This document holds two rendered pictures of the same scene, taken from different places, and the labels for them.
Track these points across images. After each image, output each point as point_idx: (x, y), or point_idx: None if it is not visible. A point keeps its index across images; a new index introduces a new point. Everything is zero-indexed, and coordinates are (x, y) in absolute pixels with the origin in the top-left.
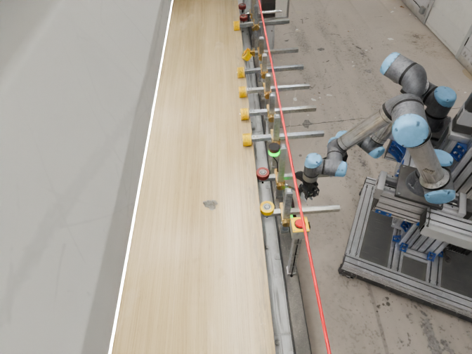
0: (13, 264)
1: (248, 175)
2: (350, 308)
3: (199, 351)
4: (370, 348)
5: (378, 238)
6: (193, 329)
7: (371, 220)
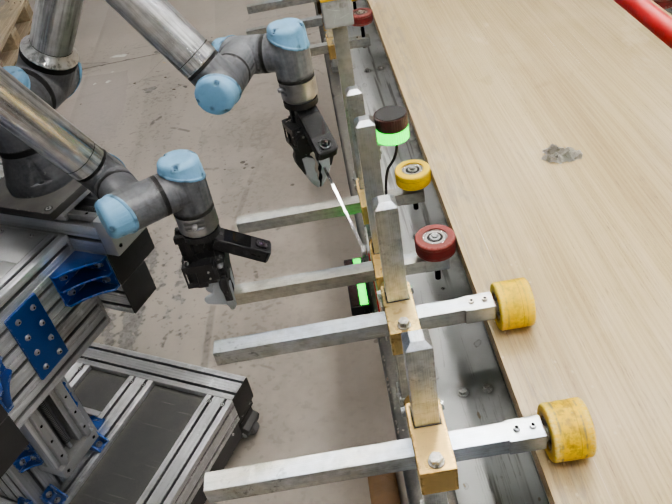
0: None
1: (478, 226)
2: (253, 368)
3: (489, 26)
4: (236, 319)
5: (139, 450)
6: (508, 36)
7: (133, 498)
